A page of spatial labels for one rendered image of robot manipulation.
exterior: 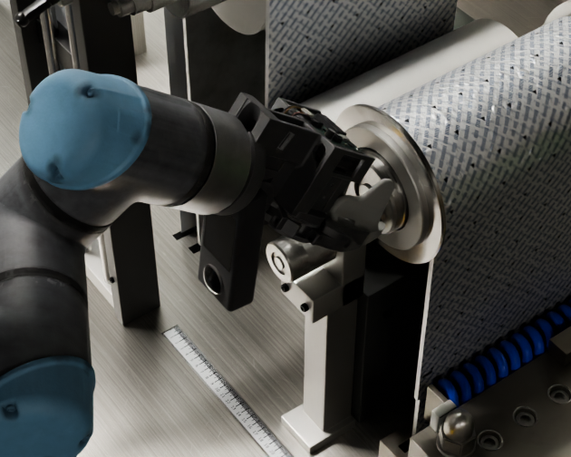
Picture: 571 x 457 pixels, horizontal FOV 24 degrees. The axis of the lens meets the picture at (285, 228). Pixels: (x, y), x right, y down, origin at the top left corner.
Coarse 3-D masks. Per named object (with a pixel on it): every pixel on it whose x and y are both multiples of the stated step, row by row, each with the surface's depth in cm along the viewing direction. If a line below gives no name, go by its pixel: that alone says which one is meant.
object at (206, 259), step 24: (264, 192) 95; (216, 216) 98; (240, 216) 95; (264, 216) 97; (216, 240) 99; (240, 240) 97; (216, 264) 100; (240, 264) 98; (216, 288) 101; (240, 288) 100
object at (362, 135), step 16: (352, 128) 111; (368, 128) 109; (368, 144) 110; (384, 144) 108; (400, 160) 107; (400, 176) 108; (416, 176) 107; (416, 192) 107; (416, 208) 108; (416, 224) 109; (384, 240) 115; (400, 240) 113; (416, 240) 110
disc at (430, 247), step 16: (352, 112) 112; (368, 112) 109; (384, 112) 108; (384, 128) 108; (400, 128) 107; (400, 144) 107; (416, 144) 106; (416, 160) 106; (432, 176) 106; (432, 192) 106; (432, 208) 107; (432, 224) 109; (432, 240) 110; (400, 256) 115; (416, 256) 113; (432, 256) 111
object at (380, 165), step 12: (372, 156) 110; (372, 168) 109; (384, 168) 109; (372, 180) 110; (396, 180) 109; (348, 192) 114; (360, 192) 112; (396, 192) 108; (396, 204) 109; (396, 216) 109; (408, 216) 110; (384, 228) 111; (396, 228) 111
